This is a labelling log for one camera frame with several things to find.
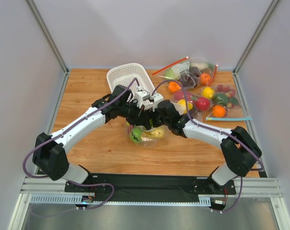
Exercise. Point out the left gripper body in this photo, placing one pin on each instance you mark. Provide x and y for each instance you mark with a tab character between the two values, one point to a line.
137	117

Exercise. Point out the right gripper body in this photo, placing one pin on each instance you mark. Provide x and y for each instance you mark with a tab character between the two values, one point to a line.
156	119

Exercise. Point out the clear dotted zip bag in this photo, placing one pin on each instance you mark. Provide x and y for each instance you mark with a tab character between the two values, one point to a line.
129	127

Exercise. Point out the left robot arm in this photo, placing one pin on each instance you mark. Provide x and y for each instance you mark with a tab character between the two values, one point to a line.
50	152

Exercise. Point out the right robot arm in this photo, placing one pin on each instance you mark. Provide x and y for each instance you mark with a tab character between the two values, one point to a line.
240	151

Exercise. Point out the green fake fruit black stripe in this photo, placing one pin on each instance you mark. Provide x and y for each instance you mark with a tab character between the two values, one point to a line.
135	135

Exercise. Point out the yellow fake pear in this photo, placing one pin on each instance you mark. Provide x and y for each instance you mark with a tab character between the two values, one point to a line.
158	133

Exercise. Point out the yellow fake banana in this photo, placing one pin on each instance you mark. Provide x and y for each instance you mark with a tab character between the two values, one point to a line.
146	138

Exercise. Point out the loose orange fake fruit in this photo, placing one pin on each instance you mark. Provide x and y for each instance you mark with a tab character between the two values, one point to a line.
174	87

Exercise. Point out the middle zip bag red seal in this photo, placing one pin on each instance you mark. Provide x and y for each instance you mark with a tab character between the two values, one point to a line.
196	103

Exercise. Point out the zip bag red seal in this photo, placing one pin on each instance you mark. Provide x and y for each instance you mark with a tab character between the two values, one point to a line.
190	72
196	103

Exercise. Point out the back zip bag red seal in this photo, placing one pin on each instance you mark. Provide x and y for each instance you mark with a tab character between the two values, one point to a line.
190	72

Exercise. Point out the right zip bag blue seal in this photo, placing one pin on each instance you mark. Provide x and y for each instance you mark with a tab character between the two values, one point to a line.
225	104

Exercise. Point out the white perforated plastic basket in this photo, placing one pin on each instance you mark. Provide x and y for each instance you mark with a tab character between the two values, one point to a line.
125	74

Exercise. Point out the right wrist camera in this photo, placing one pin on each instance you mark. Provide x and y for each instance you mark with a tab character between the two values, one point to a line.
156	98

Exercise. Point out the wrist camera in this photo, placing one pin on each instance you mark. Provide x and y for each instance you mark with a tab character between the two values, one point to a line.
156	98
143	98

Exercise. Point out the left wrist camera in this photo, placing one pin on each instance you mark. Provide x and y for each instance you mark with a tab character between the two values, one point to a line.
143	98

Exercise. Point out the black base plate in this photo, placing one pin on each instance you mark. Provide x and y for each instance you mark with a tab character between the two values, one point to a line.
160	188

